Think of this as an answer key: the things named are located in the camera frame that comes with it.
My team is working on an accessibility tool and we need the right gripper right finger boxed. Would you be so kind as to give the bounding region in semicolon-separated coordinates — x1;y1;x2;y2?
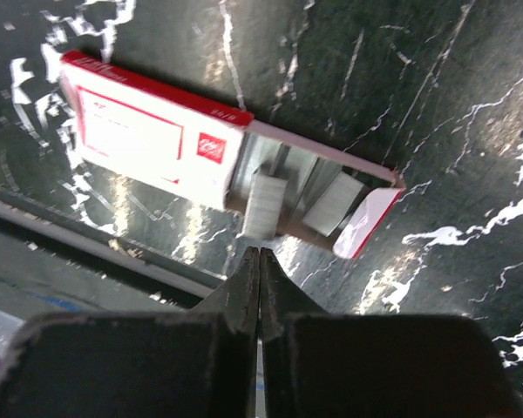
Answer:
260;249;523;417

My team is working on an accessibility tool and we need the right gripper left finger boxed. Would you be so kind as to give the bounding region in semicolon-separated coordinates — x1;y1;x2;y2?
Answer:
0;248;260;417

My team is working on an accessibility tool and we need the staple strip piece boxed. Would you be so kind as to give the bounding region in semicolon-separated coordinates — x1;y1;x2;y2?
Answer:
302;172;364;236
242;172;288;239

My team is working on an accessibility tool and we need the staples box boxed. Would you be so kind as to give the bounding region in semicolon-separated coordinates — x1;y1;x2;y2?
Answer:
60;51;405;259

